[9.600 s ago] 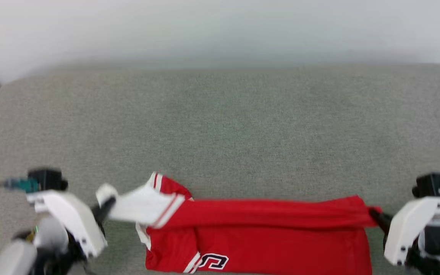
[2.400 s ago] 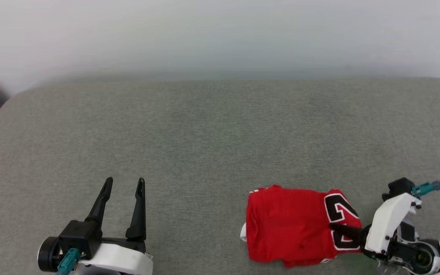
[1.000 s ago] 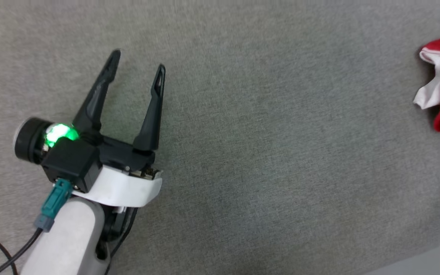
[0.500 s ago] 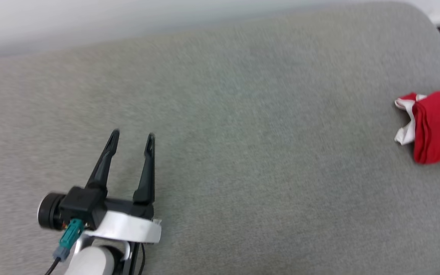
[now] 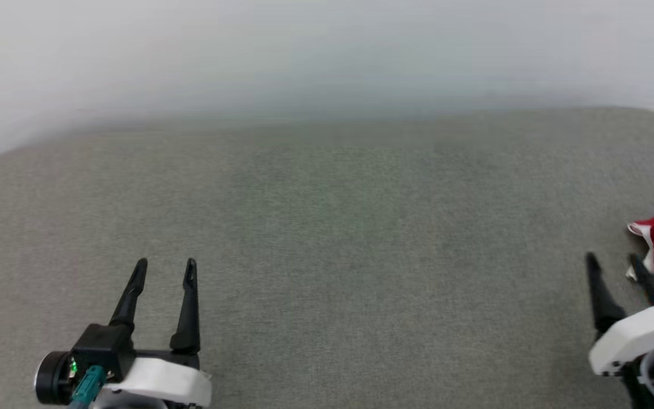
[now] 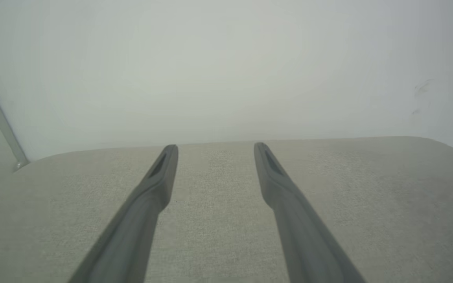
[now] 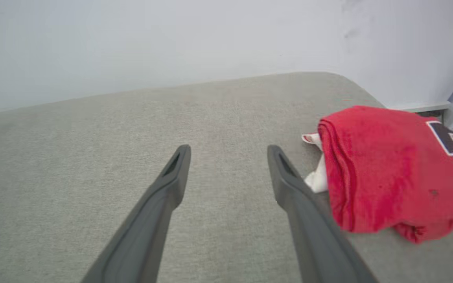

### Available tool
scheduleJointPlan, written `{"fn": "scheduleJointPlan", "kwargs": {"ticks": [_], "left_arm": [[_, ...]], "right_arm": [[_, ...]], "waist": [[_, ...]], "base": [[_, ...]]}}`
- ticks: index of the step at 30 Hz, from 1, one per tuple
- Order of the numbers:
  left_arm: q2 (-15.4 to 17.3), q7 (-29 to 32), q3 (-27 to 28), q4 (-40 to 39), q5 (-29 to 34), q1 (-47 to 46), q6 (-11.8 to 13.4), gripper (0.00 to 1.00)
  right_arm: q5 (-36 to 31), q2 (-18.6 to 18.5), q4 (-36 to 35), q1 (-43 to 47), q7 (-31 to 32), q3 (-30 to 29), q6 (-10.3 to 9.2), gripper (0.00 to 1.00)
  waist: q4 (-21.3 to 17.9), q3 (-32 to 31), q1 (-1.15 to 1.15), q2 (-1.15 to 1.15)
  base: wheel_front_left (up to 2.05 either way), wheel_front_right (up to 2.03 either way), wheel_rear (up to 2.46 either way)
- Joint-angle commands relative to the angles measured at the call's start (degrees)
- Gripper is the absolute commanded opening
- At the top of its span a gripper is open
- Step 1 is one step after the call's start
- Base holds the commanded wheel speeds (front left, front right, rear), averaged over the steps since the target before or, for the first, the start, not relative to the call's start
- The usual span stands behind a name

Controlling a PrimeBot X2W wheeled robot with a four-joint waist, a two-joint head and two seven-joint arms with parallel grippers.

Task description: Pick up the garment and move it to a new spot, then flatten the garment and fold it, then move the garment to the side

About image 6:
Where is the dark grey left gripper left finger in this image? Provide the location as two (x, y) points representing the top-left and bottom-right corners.
(68, 144), (179, 283)

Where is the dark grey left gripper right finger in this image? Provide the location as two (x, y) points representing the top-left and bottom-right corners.
(254, 142), (367, 283)

